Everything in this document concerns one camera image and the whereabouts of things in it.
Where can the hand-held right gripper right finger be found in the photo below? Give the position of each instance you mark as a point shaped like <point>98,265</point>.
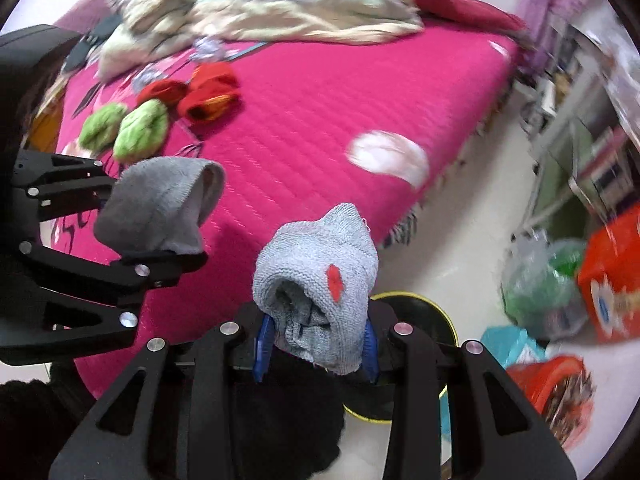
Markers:
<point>370,356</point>

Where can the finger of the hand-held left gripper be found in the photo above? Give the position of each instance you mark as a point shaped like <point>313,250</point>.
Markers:
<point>60,180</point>
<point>100,280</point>

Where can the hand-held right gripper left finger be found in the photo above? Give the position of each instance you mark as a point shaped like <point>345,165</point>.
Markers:
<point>261,347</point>

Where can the plain grey sock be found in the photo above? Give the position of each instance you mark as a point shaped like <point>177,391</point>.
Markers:
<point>160,205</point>

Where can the grey sock with red mark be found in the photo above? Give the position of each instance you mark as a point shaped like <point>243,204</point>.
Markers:
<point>320,270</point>

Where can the green knitted sock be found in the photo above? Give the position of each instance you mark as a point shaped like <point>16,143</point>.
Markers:
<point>142,130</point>
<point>102,127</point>

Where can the black bin with yellow rim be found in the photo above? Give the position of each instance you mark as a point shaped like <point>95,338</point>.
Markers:
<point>425,315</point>

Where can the red knitted sock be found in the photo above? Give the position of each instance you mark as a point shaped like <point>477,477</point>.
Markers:
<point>210,92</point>
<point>162,92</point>

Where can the teal plastic bag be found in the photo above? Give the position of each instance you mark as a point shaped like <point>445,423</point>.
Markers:
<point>515,345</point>

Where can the green plastic bag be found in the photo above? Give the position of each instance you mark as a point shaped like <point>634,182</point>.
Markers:
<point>542,285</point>

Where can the red plastic basin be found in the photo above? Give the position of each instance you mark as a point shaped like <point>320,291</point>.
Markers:
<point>555,390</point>

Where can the cream and green blanket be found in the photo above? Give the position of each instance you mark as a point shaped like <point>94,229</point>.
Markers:
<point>260,10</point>

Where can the pink quilted bed cover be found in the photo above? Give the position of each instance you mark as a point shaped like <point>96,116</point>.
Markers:
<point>310,110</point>

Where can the red printed carton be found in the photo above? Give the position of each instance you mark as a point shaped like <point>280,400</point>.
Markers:
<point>612,280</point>

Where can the cluttered storage shelf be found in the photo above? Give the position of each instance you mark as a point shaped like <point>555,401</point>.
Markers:
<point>580,125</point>

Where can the purple curtain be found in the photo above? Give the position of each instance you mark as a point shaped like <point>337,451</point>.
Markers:
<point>550,5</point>

